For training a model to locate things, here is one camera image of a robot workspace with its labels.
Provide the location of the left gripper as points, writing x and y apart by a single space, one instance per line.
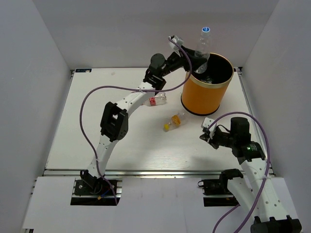
191 53

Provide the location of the small red-label clear bottle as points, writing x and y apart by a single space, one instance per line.
159 99

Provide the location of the blue table sticker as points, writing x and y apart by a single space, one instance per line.
83 70

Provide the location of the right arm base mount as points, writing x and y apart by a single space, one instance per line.
214 195

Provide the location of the large clear unlabelled bottle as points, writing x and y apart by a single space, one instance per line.
202 49

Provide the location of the yellow-cap orange-label bottle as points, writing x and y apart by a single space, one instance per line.
175 121

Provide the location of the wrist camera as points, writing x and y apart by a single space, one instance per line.
209 127
175 42

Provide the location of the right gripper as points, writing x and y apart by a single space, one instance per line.
206 137

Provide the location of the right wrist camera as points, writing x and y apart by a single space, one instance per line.
209 127

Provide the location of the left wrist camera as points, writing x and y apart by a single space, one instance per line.
175 42

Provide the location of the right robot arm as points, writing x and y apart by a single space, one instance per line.
251 186

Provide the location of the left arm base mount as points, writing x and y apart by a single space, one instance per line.
82 194

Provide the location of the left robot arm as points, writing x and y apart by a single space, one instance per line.
114 122

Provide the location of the orange cylindrical bin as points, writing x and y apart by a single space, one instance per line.
202 93

